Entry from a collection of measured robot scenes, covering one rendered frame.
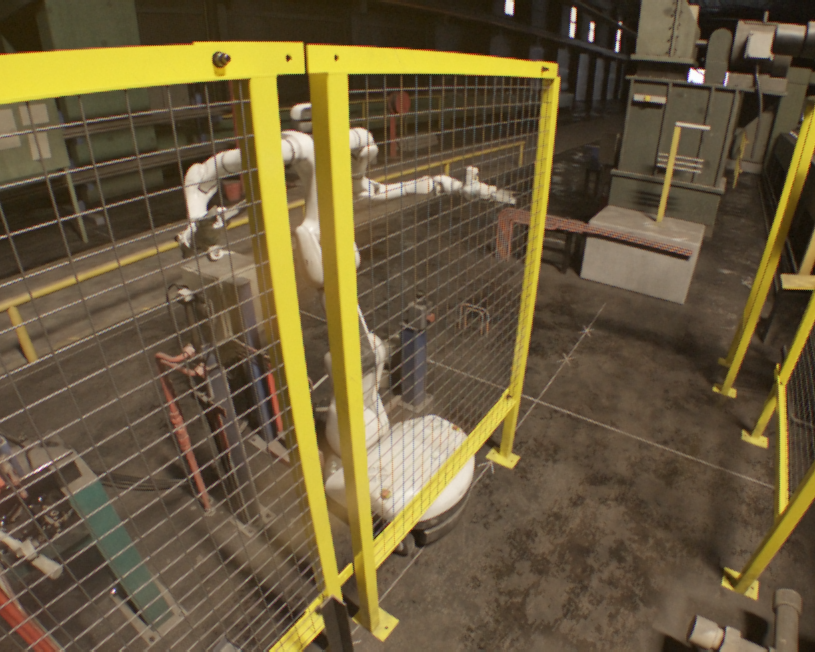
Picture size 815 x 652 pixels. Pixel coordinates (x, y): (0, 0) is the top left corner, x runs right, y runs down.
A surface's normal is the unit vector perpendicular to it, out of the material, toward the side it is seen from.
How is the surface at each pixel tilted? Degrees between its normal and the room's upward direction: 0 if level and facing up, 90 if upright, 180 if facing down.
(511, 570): 0
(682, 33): 90
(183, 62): 90
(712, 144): 90
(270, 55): 90
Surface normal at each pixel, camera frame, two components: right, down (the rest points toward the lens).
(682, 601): 0.00, -0.87
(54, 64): 0.82, 0.28
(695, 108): -0.58, 0.40
